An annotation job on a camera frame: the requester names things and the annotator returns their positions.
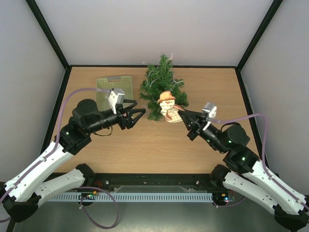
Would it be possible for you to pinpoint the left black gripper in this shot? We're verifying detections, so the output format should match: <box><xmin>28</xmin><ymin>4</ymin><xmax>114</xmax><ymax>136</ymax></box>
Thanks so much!
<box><xmin>86</xmin><ymin>99</ymin><xmax>146</xmax><ymax>134</ymax></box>

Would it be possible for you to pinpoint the brown gingerbread ornament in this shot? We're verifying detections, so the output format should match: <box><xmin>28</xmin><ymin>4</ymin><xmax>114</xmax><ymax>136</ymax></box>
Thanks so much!
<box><xmin>157</xmin><ymin>91</ymin><xmax>184</xmax><ymax>123</ymax></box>

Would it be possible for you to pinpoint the green plastic basket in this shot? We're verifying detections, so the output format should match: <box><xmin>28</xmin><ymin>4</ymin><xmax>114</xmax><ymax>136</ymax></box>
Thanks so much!
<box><xmin>95</xmin><ymin>75</ymin><xmax>135</xmax><ymax>111</ymax></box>

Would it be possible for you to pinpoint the small green christmas tree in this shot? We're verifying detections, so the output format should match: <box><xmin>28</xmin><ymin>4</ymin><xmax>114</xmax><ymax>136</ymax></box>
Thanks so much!
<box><xmin>139</xmin><ymin>54</ymin><xmax>189</xmax><ymax>121</ymax></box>

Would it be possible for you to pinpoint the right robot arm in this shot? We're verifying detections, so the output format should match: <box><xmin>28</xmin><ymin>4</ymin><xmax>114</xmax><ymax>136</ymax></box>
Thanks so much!
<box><xmin>179</xmin><ymin>106</ymin><xmax>309</xmax><ymax>232</ymax></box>

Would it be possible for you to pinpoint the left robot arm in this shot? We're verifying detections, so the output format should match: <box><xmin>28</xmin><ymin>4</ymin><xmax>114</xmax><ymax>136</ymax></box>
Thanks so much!
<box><xmin>0</xmin><ymin>99</ymin><xmax>146</xmax><ymax>222</ymax></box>

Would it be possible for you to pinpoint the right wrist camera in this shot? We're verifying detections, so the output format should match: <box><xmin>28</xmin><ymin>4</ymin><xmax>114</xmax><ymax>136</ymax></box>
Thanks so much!
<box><xmin>202</xmin><ymin>102</ymin><xmax>217</xmax><ymax>131</ymax></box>

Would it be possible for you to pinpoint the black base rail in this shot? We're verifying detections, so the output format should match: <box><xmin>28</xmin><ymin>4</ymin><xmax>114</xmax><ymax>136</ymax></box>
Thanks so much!
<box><xmin>92</xmin><ymin>173</ymin><xmax>227</xmax><ymax>192</ymax></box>

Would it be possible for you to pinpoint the white slotted cable duct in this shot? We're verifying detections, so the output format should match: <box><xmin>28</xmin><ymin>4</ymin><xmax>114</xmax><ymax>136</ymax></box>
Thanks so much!
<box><xmin>49</xmin><ymin>192</ymin><xmax>213</xmax><ymax>203</ymax></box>

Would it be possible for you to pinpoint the purple loop cable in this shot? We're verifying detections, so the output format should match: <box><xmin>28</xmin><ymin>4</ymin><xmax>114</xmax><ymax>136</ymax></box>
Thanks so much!
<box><xmin>78</xmin><ymin>187</ymin><xmax>119</xmax><ymax>229</ymax></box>

